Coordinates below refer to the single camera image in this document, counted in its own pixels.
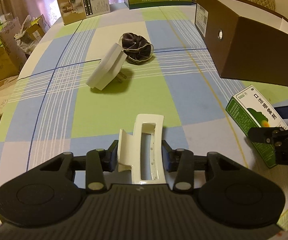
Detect white plastic hair claw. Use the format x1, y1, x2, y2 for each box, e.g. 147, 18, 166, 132
117, 114, 166, 185

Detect green white medicine box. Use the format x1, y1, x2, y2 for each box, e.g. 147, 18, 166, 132
225, 84, 288, 169

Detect white power adapter plug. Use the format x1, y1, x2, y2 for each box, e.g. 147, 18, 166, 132
86, 43, 127, 90

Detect dark purple hair scrunchie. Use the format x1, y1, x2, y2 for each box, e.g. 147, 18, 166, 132
119, 33, 154, 64

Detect checkered bed sheet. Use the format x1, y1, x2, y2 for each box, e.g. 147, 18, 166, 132
0, 4, 288, 230

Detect brown cardboard shoe box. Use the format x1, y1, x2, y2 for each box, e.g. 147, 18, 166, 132
194, 0, 288, 86

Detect cardboard boxes on floor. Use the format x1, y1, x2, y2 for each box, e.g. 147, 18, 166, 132
0, 13, 49, 81

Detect beige white product box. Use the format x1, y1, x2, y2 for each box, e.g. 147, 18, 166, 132
57, 0, 110, 25

